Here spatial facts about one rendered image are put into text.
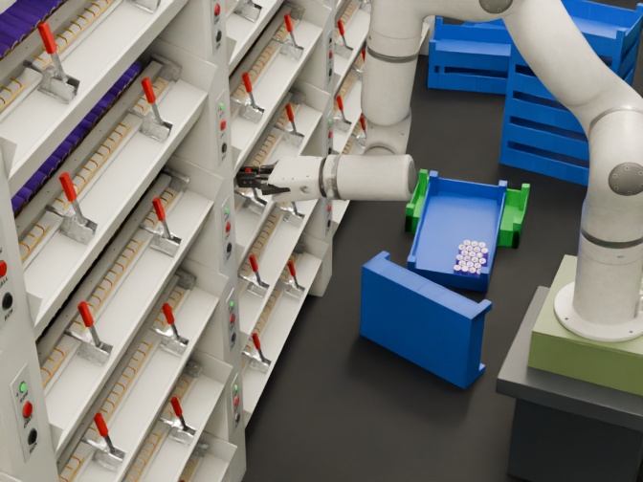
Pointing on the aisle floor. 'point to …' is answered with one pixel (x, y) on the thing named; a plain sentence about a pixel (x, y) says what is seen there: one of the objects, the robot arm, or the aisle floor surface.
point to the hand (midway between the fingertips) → (249, 177)
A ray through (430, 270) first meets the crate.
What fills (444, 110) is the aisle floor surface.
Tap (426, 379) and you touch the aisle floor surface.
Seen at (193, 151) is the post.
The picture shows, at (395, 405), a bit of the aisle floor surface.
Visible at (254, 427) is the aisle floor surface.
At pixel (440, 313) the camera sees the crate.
